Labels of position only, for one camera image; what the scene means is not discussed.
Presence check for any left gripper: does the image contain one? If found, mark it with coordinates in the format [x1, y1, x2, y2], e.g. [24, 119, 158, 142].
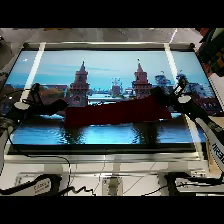
[39, 98, 70, 117]

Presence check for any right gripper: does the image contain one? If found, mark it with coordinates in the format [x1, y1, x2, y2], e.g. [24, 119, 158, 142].
[150, 85, 175, 110]

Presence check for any dark red garment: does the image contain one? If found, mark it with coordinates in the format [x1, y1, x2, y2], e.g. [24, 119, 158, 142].
[63, 95, 174, 129]

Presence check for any heap of clothes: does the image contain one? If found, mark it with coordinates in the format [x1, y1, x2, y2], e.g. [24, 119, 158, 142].
[195, 27, 224, 78]

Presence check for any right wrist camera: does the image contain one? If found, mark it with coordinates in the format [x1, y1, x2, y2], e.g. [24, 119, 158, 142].
[172, 74, 189, 97]

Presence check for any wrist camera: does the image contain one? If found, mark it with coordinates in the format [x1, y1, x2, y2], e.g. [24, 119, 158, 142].
[29, 82, 44, 105]
[172, 74, 189, 97]

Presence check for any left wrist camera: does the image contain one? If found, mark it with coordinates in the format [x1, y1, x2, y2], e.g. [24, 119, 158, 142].
[29, 82, 44, 105]

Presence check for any black cable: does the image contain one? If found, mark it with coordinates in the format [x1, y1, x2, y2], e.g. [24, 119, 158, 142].
[6, 128, 98, 197]
[141, 183, 176, 197]

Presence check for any silver frame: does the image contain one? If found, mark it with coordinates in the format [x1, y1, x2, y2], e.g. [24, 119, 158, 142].
[0, 41, 224, 197]

